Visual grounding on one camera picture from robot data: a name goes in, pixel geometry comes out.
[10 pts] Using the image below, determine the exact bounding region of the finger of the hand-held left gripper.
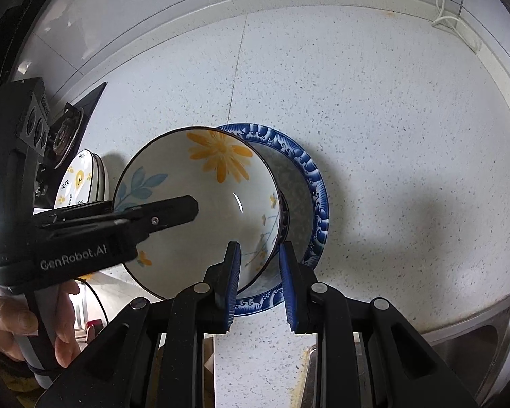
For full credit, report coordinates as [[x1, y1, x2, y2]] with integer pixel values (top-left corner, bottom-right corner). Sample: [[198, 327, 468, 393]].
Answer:
[[47, 195, 200, 245]]

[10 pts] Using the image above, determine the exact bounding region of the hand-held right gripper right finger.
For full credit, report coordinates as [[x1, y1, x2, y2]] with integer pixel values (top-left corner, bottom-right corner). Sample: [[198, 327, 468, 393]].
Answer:
[[279, 242, 479, 408]]

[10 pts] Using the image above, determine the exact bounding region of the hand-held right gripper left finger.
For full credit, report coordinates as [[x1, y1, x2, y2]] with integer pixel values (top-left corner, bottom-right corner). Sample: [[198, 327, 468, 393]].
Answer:
[[36, 241, 242, 408]]

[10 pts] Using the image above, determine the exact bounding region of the white plate with yellow bears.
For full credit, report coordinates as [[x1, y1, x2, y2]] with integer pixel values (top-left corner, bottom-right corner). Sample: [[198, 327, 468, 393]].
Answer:
[[53, 150, 99, 209]]

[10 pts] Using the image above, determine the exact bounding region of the bowl with yellow flower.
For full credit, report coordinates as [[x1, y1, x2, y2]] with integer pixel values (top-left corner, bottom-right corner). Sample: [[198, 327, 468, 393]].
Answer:
[[112, 126, 283, 301]]

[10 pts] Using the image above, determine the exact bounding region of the blue wave pattern plate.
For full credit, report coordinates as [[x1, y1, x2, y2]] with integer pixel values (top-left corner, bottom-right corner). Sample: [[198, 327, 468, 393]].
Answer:
[[215, 123, 330, 317]]

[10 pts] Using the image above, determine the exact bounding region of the person's left hand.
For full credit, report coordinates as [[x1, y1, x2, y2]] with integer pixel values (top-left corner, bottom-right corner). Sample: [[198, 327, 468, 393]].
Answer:
[[0, 280, 88, 368]]

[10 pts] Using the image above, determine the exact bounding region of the black gas stove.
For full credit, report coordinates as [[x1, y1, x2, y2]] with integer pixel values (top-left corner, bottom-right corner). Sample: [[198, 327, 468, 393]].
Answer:
[[38, 81, 108, 205]]

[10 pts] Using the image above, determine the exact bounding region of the stainless steel sink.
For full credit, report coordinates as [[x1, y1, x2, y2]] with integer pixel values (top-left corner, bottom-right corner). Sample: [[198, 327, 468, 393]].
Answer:
[[421, 287, 510, 408]]

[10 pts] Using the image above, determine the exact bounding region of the thin black cable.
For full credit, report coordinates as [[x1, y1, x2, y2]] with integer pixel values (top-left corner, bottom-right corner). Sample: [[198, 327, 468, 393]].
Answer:
[[80, 277, 111, 328]]

